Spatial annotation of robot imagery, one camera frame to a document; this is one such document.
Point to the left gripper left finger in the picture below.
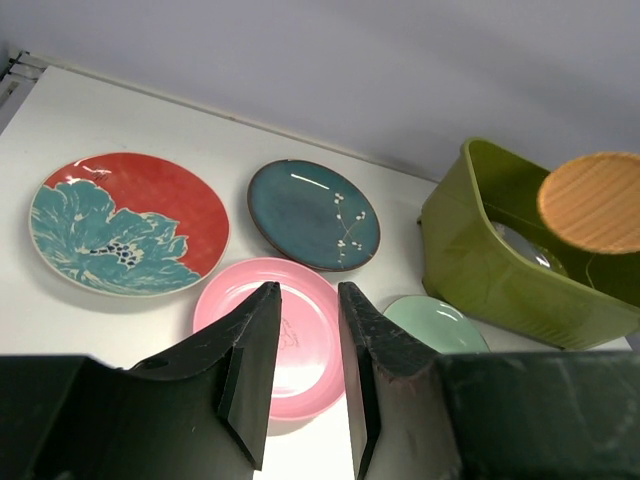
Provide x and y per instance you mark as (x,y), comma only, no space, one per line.
(198,410)

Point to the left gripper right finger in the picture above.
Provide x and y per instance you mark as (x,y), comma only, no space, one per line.
(415,413)

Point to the aluminium frame rail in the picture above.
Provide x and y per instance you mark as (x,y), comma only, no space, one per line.
(20,76)

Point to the pink plate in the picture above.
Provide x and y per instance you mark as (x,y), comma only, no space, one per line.
(308,378)

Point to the dark teal blossom plate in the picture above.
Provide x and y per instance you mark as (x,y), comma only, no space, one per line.
(313,215)

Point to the mint green flower plate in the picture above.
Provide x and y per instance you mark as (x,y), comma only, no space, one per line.
(436,324)

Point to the orange woven plate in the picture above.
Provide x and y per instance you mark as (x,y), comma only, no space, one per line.
(592,202)

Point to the red plate with teal flower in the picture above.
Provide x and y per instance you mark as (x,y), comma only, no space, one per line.
(129,224)

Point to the grey deer plate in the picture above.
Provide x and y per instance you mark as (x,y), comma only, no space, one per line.
(529,250)

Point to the green plastic bin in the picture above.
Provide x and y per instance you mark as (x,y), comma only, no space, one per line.
(468,266)

